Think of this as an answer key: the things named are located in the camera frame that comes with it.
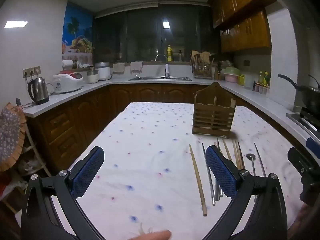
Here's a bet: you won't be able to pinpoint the white cooking pot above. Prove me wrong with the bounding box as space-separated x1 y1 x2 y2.
95 61 111 81

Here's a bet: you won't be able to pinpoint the dark kitchen window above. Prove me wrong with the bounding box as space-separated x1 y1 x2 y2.
93 3 221 62

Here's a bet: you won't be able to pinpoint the black wok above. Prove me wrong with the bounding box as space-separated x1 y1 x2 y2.
277 73 320 111

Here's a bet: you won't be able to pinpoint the white and red rice cooker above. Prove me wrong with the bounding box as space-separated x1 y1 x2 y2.
52 72 84 94

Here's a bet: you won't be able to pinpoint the glass jar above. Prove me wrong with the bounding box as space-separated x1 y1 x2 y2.
87 68 99 84

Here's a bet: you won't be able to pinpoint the fruit and palm wall poster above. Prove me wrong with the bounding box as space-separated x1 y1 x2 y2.
62 2 94 62

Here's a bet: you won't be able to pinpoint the floral fabric cushion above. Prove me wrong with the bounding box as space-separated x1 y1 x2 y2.
0 102 27 172

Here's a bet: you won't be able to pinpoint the brown lower cabinets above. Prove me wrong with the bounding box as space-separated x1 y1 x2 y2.
26 82 310 178

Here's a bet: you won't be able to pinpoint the ceiling light panel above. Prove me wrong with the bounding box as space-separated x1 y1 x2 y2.
3 20 29 29

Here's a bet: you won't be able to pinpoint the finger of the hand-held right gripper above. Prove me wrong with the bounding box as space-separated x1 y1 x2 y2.
306 137 320 153
287 147 320 179

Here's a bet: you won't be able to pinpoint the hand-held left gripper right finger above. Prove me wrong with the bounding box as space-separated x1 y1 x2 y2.
202 145 288 240

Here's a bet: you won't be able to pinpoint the person's right hand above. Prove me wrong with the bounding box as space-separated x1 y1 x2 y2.
294 202 312 240

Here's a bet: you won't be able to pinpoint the spice jar set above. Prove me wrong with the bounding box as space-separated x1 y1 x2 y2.
255 81 270 94

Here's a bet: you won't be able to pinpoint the steel electric kettle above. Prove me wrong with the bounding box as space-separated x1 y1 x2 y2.
27 77 50 106

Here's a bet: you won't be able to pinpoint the wooden utensil holder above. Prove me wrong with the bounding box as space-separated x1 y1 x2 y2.
192 82 237 139

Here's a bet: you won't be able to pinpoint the wall power socket strip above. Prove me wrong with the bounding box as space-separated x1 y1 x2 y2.
23 66 41 78

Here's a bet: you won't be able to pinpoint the green and pink bowl stack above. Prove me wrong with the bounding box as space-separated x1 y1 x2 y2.
223 66 242 83

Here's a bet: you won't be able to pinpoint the wooden upper cabinets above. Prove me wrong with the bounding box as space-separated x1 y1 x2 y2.
212 0 272 53

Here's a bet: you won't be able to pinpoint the steel kitchen sink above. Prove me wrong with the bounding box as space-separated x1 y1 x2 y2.
128 76 192 81

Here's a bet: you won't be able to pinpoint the metal spoon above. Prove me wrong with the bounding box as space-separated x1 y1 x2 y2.
246 153 258 203

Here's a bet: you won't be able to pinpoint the carved wooden chopstick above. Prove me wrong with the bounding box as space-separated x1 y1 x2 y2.
189 144 208 217

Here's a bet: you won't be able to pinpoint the pinkish hanging cloth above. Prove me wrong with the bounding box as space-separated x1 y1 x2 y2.
130 61 144 74

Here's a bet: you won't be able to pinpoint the wooden storage rack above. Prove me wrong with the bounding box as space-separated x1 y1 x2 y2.
0 127 52 215

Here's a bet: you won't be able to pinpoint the knife block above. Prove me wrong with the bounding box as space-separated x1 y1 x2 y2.
215 61 223 81

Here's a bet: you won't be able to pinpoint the paper towel roll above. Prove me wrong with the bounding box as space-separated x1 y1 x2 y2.
62 60 76 71

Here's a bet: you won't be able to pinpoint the countertop utensil rack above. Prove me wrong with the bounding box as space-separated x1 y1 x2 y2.
191 50 213 79

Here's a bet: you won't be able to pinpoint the white dotted tablecloth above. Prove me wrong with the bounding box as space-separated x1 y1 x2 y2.
61 102 309 240

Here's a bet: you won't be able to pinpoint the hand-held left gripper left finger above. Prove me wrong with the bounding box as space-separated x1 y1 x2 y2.
21 146 105 240

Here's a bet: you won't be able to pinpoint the person's left hand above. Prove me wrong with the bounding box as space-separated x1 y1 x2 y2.
129 230 172 240

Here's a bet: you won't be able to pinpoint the gas stove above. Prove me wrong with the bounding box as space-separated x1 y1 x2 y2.
286 107 320 141

